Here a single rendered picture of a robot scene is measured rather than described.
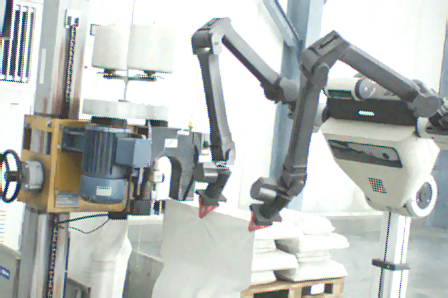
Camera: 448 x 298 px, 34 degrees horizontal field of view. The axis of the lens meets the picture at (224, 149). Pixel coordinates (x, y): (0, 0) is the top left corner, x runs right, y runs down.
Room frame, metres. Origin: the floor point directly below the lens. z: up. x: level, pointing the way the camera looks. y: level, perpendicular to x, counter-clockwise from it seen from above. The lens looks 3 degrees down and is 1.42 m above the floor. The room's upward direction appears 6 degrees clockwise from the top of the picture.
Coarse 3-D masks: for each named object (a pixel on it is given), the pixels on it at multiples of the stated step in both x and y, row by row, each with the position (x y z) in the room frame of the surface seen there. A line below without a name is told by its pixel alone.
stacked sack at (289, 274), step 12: (300, 264) 5.84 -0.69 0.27; (312, 264) 5.89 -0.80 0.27; (324, 264) 5.94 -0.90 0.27; (336, 264) 6.01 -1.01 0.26; (276, 276) 5.82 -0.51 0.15; (288, 276) 5.71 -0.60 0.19; (300, 276) 5.70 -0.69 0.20; (312, 276) 5.77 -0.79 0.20; (324, 276) 5.88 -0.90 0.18; (336, 276) 5.97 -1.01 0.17
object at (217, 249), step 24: (168, 216) 2.67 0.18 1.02; (192, 216) 2.57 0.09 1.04; (216, 216) 2.47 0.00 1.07; (168, 240) 2.66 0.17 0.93; (192, 240) 2.56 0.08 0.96; (216, 240) 2.46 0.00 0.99; (240, 240) 2.36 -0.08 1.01; (168, 264) 2.62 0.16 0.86; (192, 264) 2.55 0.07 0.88; (216, 264) 2.45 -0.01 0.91; (240, 264) 2.35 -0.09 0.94; (168, 288) 2.52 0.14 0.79; (192, 288) 2.45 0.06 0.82; (216, 288) 2.40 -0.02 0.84; (240, 288) 2.34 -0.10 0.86
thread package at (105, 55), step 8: (96, 32) 2.70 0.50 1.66; (104, 32) 2.67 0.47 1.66; (112, 32) 2.66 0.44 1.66; (120, 32) 2.67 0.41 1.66; (128, 32) 2.70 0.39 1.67; (96, 40) 2.69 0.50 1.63; (104, 40) 2.66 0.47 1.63; (112, 40) 2.66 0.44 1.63; (120, 40) 2.67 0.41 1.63; (96, 48) 2.68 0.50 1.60; (104, 48) 2.66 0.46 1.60; (112, 48) 2.66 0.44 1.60; (120, 48) 2.67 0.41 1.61; (96, 56) 2.67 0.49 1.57; (104, 56) 2.66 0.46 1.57; (112, 56) 2.66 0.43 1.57; (120, 56) 2.67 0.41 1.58; (96, 64) 2.67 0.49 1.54; (104, 64) 2.66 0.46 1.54; (112, 64) 2.66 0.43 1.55; (120, 64) 2.67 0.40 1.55
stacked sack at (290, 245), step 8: (280, 240) 5.82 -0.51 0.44; (288, 240) 5.78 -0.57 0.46; (296, 240) 5.73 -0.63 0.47; (304, 240) 5.72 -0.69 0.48; (312, 240) 5.77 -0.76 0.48; (320, 240) 5.83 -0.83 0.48; (328, 240) 5.90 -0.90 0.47; (336, 240) 5.96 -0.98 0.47; (344, 240) 6.03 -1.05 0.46; (280, 248) 5.82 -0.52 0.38; (288, 248) 5.75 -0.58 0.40; (296, 248) 5.69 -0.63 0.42; (304, 248) 5.70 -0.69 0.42; (312, 248) 5.76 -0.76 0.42; (320, 248) 5.83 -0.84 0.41; (328, 248) 5.90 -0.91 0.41; (336, 248) 5.98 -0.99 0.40
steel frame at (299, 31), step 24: (264, 0) 8.19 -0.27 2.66; (288, 0) 8.65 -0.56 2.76; (312, 0) 8.40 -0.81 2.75; (288, 24) 8.42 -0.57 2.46; (312, 24) 8.43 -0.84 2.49; (288, 48) 8.69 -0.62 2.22; (288, 72) 8.70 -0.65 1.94; (288, 120) 8.64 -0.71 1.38; (288, 144) 8.61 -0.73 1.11; (432, 168) 10.69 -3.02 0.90; (432, 216) 10.77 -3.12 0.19
